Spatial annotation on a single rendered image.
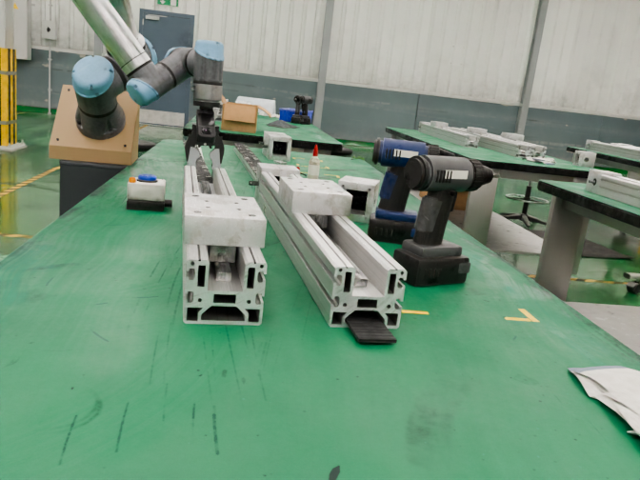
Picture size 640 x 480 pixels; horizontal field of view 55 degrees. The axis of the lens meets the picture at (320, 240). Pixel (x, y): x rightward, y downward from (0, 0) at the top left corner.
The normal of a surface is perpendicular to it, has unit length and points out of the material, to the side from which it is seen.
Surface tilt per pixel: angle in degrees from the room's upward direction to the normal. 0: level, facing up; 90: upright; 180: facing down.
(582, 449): 0
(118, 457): 0
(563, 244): 90
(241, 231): 90
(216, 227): 90
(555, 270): 90
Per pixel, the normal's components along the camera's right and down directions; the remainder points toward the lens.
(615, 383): 0.11, -0.92
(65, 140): 0.19, -0.47
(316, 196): 0.21, 0.25
